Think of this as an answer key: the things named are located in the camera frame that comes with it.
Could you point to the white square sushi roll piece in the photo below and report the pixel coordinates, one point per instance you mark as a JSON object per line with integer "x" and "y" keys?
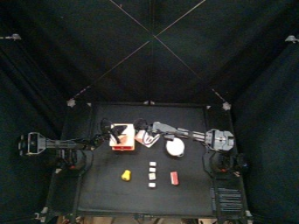
{"x": 152, "y": 169}
{"x": 152, "y": 176}
{"x": 152, "y": 164}

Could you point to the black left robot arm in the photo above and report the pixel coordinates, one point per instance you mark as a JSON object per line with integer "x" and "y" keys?
{"x": 51, "y": 143}

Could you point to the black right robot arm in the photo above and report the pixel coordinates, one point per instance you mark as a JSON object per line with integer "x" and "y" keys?
{"x": 218, "y": 140}

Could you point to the yellow toy food piece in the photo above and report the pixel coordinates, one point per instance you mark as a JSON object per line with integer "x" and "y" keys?
{"x": 126, "y": 175}

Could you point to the red nigiri sushi piece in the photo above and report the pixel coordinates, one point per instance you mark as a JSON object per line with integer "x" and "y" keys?
{"x": 174, "y": 178}

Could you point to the white card with dark lines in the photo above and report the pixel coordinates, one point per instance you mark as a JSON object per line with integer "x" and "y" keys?
{"x": 144, "y": 136}

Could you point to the white oval bowl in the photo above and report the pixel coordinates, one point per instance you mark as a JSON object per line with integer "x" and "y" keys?
{"x": 175, "y": 147}

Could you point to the grey block with red picture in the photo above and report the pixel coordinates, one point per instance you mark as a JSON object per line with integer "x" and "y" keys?
{"x": 151, "y": 184}

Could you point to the white text label sticker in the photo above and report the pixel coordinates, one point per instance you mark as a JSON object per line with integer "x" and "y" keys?
{"x": 230, "y": 200}

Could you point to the grey frame corner bracket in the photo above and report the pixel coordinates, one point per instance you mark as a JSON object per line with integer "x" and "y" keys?
{"x": 15, "y": 37}
{"x": 291, "y": 38}
{"x": 226, "y": 106}
{"x": 71, "y": 102}

